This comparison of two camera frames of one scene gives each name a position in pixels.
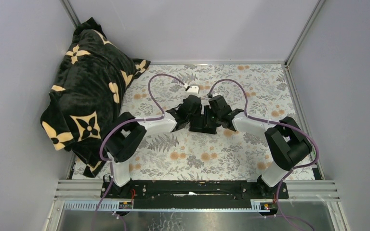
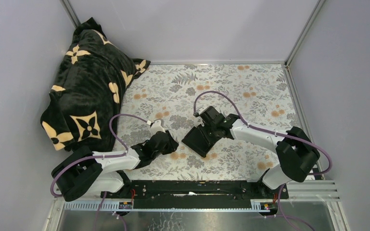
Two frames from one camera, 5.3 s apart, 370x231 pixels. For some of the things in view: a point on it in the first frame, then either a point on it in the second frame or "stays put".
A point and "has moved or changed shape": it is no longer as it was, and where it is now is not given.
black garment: [205, 123] has moved or changed shape
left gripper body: [196, 112] -> [168, 148]
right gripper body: [218, 117] -> [211, 128]
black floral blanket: [84, 103] stays put
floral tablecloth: [262, 90] stays put
